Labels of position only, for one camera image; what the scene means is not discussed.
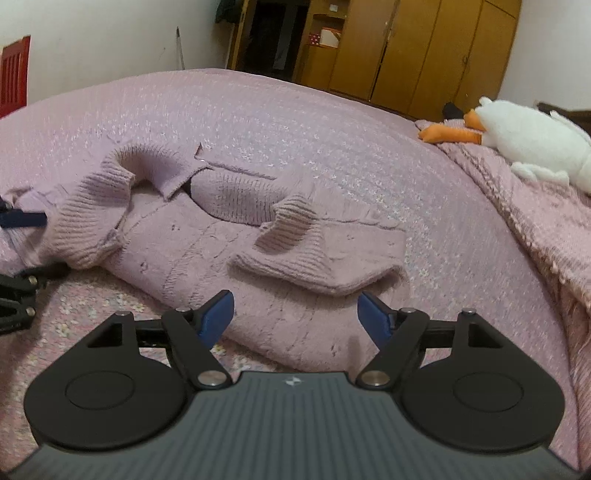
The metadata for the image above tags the white plush goose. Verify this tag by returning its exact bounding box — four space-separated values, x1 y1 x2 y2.
419 96 591 195

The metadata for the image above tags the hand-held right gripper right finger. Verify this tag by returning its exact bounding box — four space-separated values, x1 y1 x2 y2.
355 291 503 391

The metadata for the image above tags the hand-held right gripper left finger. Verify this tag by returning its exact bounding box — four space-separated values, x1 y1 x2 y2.
85 290 236 391

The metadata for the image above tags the wooden wardrobe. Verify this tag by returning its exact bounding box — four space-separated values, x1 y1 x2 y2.
295 0 523 123

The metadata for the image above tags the lilac knit cardigan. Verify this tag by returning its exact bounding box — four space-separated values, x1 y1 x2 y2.
0 143 410 371

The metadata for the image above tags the red wooden chair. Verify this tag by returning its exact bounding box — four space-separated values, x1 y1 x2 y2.
0 36 32 120

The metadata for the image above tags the pink knitted blanket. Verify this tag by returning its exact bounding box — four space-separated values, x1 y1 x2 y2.
416 119 591 416

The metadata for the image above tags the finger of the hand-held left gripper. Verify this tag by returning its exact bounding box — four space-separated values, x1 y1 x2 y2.
0 263 68 331
0 209 48 230

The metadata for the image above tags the small box on shelf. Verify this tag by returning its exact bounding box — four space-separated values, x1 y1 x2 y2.
309 27 343 49

